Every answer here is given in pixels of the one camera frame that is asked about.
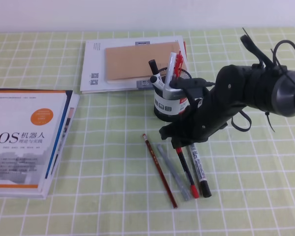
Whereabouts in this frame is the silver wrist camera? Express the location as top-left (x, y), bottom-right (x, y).
top-left (162, 78), bottom-right (208, 102)

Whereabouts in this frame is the black marker in holder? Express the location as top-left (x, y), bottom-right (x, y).
top-left (148, 59), bottom-right (159, 75)

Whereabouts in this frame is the white ROS textbook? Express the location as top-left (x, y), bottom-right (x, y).
top-left (0, 88), bottom-right (73, 198)

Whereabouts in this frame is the brown kraft notebook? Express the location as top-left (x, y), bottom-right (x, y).
top-left (105, 42), bottom-right (185, 82)

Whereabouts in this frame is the red black gel pen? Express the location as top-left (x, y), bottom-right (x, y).
top-left (176, 147), bottom-right (199, 199)

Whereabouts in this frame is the black camera cable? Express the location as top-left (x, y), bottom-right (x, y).
top-left (204, 40), bottom-right (295, 87)

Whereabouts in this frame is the grey plastic pen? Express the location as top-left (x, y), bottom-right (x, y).
top-left (157, 145), bottom-right (192, 201)

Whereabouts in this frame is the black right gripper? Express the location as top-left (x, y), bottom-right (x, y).
top-left (159, 92), bottom-right (236, 148)

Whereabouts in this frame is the red pen in holder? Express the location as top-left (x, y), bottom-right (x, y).
top-left (174, 51), bottom-right (183, 79)

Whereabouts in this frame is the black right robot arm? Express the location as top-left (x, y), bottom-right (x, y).
top-left (159, 35), bottom-right (295, 148)

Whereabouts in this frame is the white black whiteboard marker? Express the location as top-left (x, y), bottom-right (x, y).
top-left (188, 144), bottom-right (212, 198)

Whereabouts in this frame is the red wooden pencil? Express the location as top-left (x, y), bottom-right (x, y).
top-left (142, 133), bottom-right (178, 209)

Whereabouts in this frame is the white marker in holder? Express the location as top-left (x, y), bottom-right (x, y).
top-left (150, 74), bottom-right (164, 90)

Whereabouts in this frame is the white pen in holder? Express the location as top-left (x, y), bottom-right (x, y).
top-left (164, 52), bottom-right (177, 86)

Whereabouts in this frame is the book under ROS textbook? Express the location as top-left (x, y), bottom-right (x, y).
top-left (37, 92), bottom-right (79, 199)

